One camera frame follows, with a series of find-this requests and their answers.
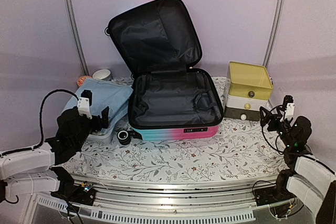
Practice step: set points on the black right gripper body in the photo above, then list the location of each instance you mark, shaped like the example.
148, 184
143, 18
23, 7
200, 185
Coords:
273, 128

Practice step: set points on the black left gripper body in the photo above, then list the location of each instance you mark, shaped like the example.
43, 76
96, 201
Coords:
97, 126

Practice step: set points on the pale blue denim garment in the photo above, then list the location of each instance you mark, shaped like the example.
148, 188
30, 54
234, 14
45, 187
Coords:
104, 93

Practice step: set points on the yellow top drawer box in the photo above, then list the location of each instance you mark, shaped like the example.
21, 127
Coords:
247, 88

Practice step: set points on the pink and teal kids suitcase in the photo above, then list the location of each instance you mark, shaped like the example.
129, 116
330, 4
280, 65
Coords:
172, 99

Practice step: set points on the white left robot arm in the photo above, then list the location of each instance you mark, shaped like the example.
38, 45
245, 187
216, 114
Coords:
38, 168

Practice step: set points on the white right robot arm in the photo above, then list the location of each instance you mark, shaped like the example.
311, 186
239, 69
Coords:
306, 178

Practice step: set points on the white perforated plastic basket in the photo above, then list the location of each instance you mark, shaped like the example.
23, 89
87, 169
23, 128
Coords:
103, 136

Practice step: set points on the floral patterned table mat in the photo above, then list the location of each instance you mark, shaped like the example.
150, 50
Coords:
239, 150

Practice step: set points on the orange patterned small dish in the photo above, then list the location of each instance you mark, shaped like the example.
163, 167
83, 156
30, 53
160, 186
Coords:
82, 79

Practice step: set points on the white ceramic bowl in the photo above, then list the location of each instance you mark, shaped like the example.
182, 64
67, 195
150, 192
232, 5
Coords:
102, 74

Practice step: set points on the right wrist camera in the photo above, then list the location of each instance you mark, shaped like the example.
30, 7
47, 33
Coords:
289, 108

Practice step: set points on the aluminium front rail frame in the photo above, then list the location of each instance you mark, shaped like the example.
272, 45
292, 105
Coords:
125, 201

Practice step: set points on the right wall aluminium post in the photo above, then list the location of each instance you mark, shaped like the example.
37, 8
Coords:
273, 32

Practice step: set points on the wall aluminium post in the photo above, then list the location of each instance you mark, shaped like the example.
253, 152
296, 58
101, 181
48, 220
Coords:
273, 32
75, 34

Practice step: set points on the left wall aluminium post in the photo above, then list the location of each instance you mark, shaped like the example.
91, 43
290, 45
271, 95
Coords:
75, 34

